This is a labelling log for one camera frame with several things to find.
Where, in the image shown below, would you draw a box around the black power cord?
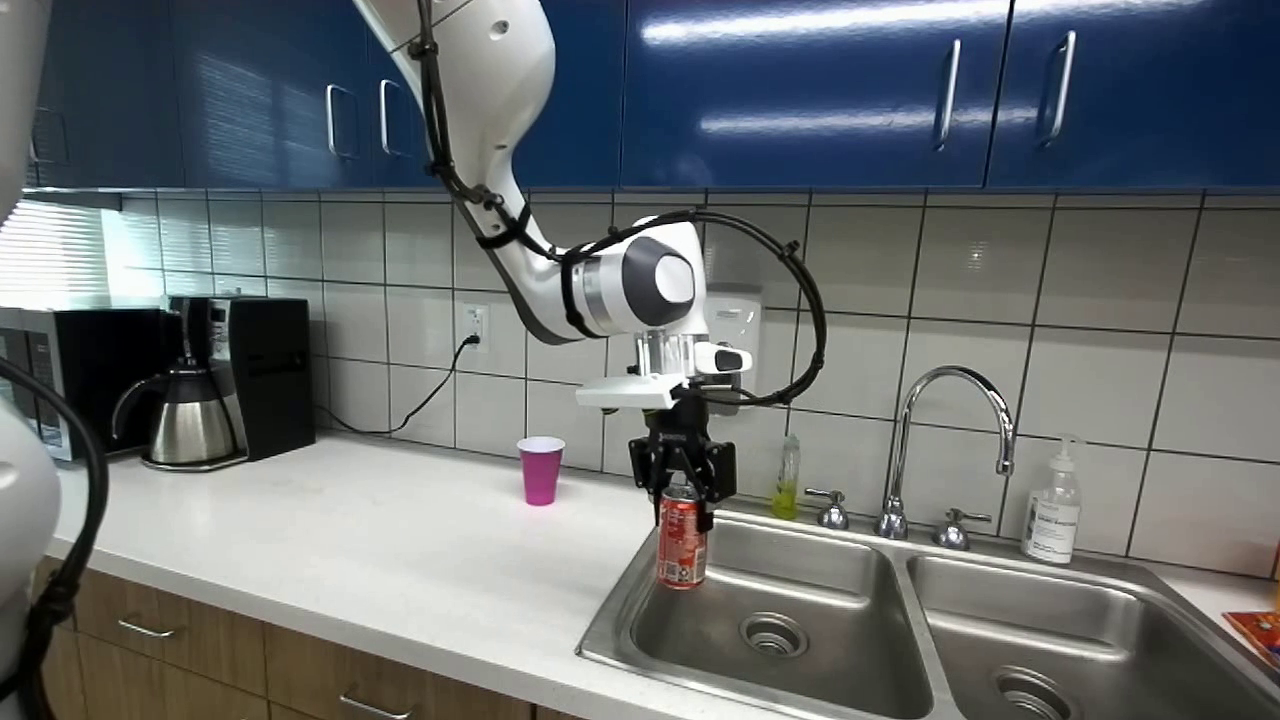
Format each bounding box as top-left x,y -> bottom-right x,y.
315,333 -> 483,438

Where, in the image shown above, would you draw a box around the stainless steel double sink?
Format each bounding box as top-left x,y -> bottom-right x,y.
579,511 -> 1280,720

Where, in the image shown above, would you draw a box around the black steel coffee maker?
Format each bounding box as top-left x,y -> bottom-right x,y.
110,296 -> 315,467

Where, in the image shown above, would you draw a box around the white soap dispenser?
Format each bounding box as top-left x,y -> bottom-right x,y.
702,292 -> 764,386

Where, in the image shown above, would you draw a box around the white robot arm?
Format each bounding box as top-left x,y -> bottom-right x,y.
353,0 -> 735,504

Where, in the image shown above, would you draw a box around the clear hand soap bottle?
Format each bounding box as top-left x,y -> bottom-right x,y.
1024,437 -> 1084,562

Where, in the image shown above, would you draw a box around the white wall outlet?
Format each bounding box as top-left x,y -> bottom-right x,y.
457,302 -> 487,348

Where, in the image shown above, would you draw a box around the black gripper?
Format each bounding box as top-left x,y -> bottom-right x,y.
626,390 -> 735,504

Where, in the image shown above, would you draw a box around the green dish soap bottle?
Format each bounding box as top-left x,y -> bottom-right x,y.
769,437 -> 800,519

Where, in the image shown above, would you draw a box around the colourful snack packet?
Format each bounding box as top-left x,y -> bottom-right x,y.
1229,613 -> 1280,662

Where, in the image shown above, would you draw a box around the chrome faucet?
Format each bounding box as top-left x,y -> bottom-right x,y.
804,361 -> 1024,553

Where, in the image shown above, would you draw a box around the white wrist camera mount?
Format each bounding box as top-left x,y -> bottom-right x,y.
576,333 -> 751,412

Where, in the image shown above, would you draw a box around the pink plastic cup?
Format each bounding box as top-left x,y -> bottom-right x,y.
516,437 -> 565,509

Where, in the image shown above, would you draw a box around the red Coca Cola can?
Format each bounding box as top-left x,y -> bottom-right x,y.
657,494 -> 702,592

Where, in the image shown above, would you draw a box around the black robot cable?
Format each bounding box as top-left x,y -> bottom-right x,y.
403,0 -> 833,408

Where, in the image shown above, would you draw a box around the wooden base cabinets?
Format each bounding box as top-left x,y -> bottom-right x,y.
44,571 -> 569,720

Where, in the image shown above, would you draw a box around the blue upper cabinets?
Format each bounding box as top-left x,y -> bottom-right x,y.
16,0 -> 1280,190

